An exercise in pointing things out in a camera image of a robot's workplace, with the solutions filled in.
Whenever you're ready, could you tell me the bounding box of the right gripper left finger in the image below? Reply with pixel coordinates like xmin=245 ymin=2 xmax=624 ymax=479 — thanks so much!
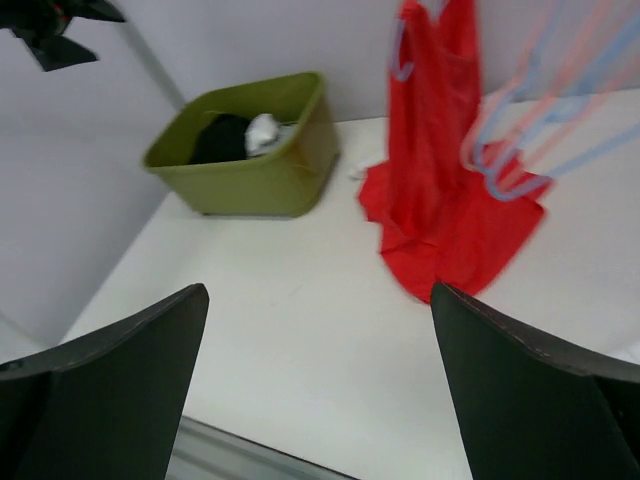
xmin=1 ymin=284 xmax=209 ymax=479

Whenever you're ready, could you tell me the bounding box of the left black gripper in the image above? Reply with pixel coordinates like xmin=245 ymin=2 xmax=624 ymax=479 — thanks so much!
xmin=1 ymin=0 xmax=126 ymax=71

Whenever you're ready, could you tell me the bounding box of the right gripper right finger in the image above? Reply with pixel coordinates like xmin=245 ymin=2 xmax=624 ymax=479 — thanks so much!
xmin=431 ymin=283 xmax=639 ymax=479

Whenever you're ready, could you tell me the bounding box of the black tank top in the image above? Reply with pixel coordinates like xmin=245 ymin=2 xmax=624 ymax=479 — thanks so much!
xmin=189 ymin=113 xmax=250 ymax=165

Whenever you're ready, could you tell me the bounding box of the red tank top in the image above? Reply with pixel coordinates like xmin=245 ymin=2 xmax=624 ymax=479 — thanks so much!
xmin=358 ymin=1 xmax=545 ymax=302

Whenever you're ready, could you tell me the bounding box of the white tank top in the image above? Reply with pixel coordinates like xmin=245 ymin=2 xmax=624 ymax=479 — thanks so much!
xmin=244 ymin=113 xmax=280 ymax=157

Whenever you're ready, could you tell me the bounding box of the pink wire hanger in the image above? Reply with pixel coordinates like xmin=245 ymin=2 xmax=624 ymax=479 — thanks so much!
xmin=460 ymin=1 xmax=612 ymax=171

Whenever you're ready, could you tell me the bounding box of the grey tank top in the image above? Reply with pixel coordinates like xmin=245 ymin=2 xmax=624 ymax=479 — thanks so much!
xmin=271 ymin=123 xmax=298 ymax=149

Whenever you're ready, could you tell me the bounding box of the olive green plastic basin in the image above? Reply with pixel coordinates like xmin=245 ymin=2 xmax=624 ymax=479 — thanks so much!
xmin=142 ymin=71 xmax=340 ymax=217

